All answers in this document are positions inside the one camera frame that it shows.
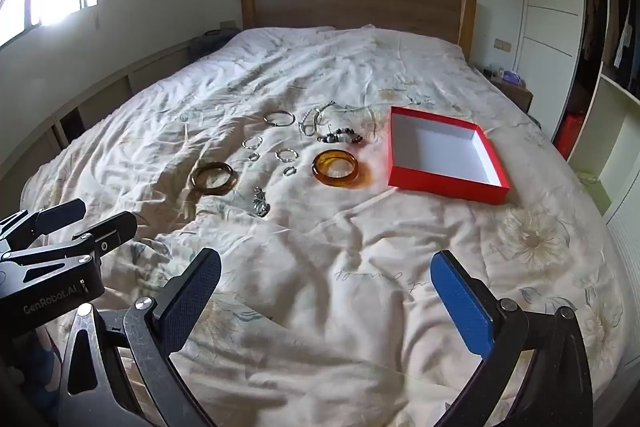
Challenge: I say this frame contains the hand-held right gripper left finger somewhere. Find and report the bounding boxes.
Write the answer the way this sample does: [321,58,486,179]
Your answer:
[52,248,222,427]

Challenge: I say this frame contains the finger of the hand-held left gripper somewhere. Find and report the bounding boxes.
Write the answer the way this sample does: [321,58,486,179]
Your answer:
[0,199,87,254]
[0,211,139,280]

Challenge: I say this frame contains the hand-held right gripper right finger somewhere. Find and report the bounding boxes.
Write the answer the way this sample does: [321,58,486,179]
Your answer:
[430,251,596,427]

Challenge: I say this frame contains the dark brown bangle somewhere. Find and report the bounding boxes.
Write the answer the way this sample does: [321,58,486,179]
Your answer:
[190,161,239,196]

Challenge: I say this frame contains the silver charm cluster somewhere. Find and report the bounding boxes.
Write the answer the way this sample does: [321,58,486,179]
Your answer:
[250,187,272,219]

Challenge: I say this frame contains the red cardboard box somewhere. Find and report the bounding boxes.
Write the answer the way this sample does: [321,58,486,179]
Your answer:
[388,106,511,206]

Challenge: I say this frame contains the amber translucent bangle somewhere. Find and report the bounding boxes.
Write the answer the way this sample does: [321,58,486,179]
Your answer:
[311,148,362,188]

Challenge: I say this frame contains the dark bead bracelet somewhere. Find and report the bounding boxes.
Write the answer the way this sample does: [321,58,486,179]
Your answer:
[316,127,366,146]

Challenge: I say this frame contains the thin silver bangle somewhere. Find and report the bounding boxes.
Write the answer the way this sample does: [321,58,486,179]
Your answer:
[263,109,296,128]

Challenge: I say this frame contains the red bag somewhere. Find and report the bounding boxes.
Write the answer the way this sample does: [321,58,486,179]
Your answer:
[555,112,581,160]

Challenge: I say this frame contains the wooden nightstand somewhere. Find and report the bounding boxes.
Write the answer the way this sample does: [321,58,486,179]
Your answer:
[475,67,534,112]

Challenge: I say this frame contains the dark bedside object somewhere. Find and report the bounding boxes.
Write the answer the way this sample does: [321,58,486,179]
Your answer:
[192,29,236,58]

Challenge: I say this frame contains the white wardrobe door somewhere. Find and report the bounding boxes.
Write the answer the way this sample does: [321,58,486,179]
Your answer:
[520,0,587,142]

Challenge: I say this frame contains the wooden headboard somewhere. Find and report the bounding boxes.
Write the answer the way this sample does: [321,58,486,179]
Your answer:
[240,0,477,58]

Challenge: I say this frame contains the hanging clothes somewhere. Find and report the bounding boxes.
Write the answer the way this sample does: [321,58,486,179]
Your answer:
[585,0,640,75]

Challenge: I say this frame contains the silver bead chain necklace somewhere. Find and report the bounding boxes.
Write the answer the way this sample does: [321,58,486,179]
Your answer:
[298,102,341,138]

